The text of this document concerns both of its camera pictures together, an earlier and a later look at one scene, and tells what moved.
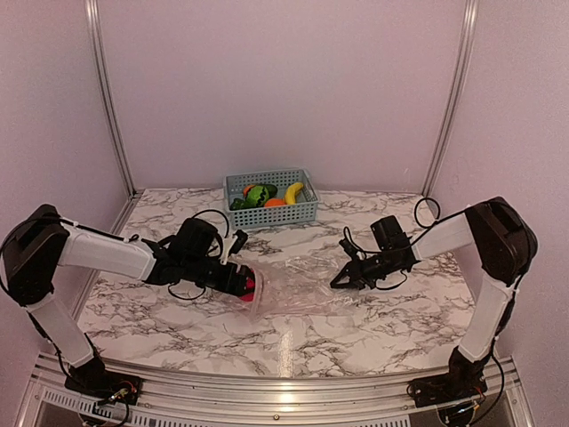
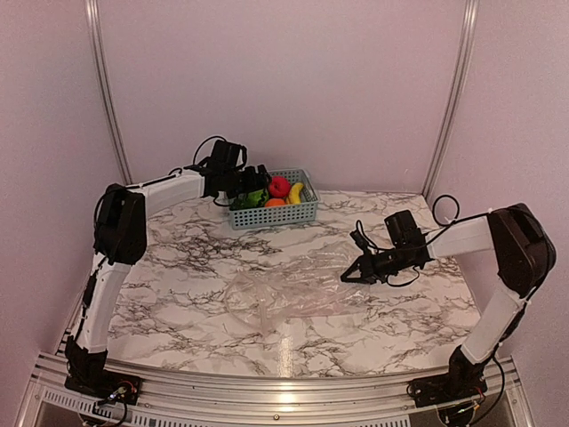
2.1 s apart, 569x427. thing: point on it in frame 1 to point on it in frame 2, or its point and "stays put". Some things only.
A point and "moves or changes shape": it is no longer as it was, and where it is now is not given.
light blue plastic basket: (304, 210) stays put
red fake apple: (251, 284) to (279, 187)
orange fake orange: (275, 202) stays put
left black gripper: (236, 287) to (252, 182)
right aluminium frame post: (467, 33) stays put
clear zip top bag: (296, 286) moves or changes shape
